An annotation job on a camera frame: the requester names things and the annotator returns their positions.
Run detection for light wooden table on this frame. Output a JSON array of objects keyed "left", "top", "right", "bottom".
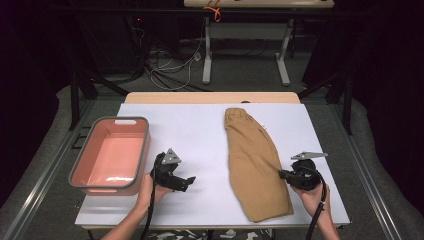
[{"left": 80, "top": 91, "right": 345, "bottom": 232}]

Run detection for white desk with metal legs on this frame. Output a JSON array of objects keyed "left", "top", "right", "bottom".
[{"left": 183, "top": 0, "right": 336, "bottom": 87}]

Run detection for black floor cables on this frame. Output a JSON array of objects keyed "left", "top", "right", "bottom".
[{"left": 125, "top": 15, "right": 214, "bottom": 93}]

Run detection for aluminium floor rail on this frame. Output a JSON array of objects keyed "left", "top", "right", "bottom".
[
  {"left": 327, "top": 103, "right": 407, "bottom": 240},
  {"left": 2, "top": 99, "right": 97, "bottom": 240}
]

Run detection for person's camouflage trouser legs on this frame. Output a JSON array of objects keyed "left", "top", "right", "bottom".
[{"left": 146, "top": 228, "right": 276, "bottom": 240}]

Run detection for person's left hand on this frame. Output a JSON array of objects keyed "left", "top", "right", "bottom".
[{"left": 135, "top": 172, "right": 173, "bottom": 215}]

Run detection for orange strap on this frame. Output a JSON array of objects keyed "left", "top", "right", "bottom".
[{"left": 203, "top": 0, "right": 222, "bottom": 23}]

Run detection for person's right hand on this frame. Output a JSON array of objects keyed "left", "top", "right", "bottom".
[{"left": 290, "top": 182, "right": 332, "bottom": 222}]

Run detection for tan child's pants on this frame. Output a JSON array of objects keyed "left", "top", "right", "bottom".
[{"left": 223, "top": 106, "right": 295, "bottom": 224}]

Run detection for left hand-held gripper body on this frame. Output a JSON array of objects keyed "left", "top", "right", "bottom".
[{"left": 150, "top": 147, "right": 190, "bottom": 193}]

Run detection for black metal stand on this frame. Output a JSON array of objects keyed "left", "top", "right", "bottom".
[
  {"left": 67, "top": 65, "right": 130, "bottom": 132},
  {"left": 297, "top": 71, "right": 354, "bottom": 136}
]

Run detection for hand-held gripper black cable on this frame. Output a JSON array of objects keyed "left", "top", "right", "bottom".
[
  {"left": 304, "top": 165, "right": 328, "bottom": 240},
  {"left": 139, "top": 152, "right": 167, "bottom": 240}
]

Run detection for left hand-held gripper black cable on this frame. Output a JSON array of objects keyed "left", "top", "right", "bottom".
[{"left": 139, "top": 152, "right": 167, "bottom": 240}]

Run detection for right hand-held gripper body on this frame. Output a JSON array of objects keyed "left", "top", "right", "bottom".
[{"left": 287, "top": 151, "right": 329, "bottom": 192}]

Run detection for right hand-held gripper black cable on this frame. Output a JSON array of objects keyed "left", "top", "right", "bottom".
[{"left": 304, "top": 165, "right": 328, "bottom": 240}]

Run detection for white floor cables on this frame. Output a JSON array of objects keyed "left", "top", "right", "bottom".
[{"left": 147, "top": 35, "right": 203, "bottom": 92}]

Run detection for pink basket with grey rim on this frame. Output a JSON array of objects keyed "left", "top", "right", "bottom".
[{"left": 68, "top": 115, "right": 152, "bottom": 197}]

